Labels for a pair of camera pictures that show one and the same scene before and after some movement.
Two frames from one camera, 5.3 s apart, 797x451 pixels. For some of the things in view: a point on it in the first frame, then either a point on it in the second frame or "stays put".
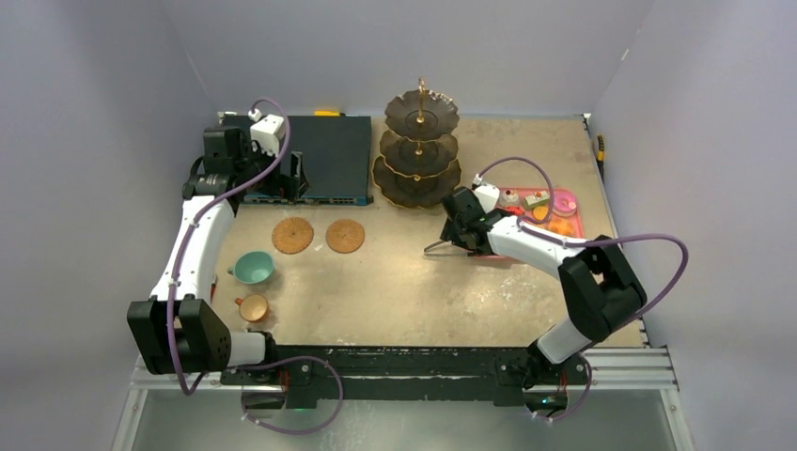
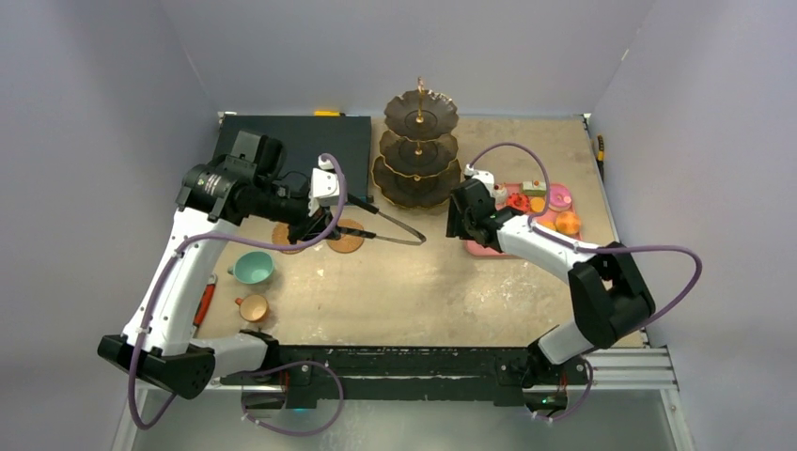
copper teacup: (253, 308) stays put
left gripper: (289, 187) -> (311, 227)
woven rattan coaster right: (345, 236) stays put
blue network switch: (335, 153) stays put
